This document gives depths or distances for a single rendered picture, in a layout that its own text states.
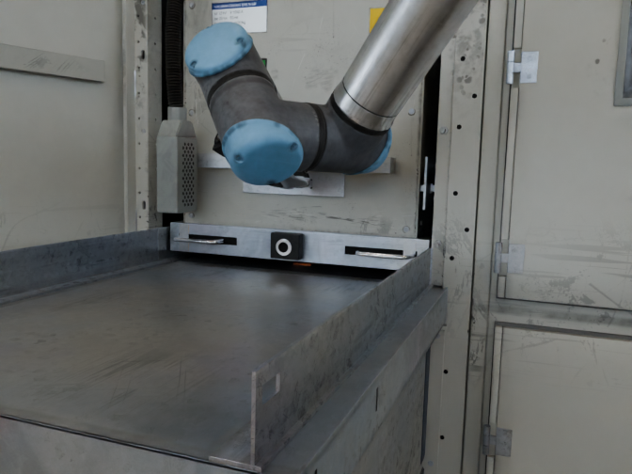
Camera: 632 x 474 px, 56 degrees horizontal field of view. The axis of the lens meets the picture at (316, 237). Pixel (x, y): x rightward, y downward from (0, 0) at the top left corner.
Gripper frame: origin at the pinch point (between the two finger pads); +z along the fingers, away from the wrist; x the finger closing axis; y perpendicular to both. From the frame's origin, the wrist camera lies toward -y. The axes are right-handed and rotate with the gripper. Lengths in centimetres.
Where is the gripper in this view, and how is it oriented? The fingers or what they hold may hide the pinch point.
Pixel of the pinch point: (288, 181)
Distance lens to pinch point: 109.7
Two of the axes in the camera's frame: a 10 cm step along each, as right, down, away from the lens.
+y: 9.4, 0.7, -3.3
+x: 2.0, -9.1, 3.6
